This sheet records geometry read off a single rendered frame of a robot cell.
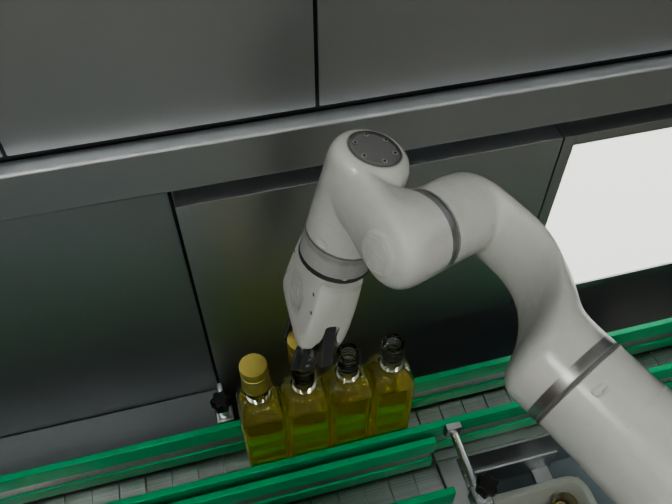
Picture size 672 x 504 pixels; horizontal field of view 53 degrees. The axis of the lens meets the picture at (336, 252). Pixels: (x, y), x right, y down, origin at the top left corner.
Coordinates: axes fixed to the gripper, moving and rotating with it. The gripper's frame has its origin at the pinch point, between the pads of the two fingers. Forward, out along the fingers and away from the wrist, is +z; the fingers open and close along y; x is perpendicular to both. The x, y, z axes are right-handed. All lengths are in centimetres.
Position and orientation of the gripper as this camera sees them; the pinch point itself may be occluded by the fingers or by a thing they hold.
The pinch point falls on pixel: (302, 342)
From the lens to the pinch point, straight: 78.5
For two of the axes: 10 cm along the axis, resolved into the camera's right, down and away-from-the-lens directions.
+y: 2.3, 7.3, -6.4
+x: 9.4, 0.0, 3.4
